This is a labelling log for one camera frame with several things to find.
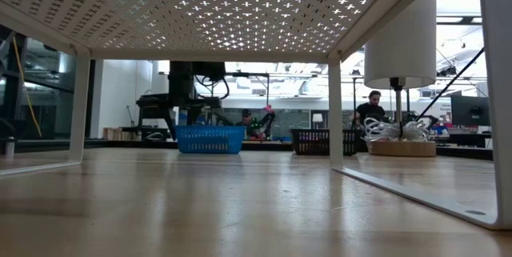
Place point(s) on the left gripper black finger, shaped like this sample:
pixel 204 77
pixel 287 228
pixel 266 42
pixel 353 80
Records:
pixel 195 116
pixel 172 123

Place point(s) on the blue plastic basket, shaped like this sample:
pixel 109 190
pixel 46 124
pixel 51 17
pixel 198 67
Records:
pixel 210 139

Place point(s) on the black background robot arm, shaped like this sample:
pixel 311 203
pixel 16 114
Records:
pixel 265 123

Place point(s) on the black computer monitor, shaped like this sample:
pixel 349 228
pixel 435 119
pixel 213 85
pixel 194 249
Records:
pixel 152 113

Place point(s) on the person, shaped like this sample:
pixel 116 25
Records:
pixel 370 109
pixel 246 117

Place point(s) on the wooden blocks stack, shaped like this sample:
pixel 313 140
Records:
pixel 120 133

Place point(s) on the pink background object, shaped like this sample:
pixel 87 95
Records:
pixel 269 109

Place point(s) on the white perforated metal shelf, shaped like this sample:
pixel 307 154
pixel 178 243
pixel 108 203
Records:
pixel 200 9

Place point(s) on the black plastic basket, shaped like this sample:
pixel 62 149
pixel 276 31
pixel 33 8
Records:
pixel 310 139

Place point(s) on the small white background lamp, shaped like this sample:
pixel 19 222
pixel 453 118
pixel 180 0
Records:
pixel 317 117

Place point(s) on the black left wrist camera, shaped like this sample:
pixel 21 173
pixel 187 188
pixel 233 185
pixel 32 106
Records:
pixel 211 71

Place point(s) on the black aluminium table frame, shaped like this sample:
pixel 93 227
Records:
pixel 120 143

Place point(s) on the black background metal frame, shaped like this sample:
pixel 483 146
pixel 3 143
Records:
pixel 256 75

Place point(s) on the grey metal post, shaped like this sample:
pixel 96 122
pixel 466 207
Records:
pixel 9 149

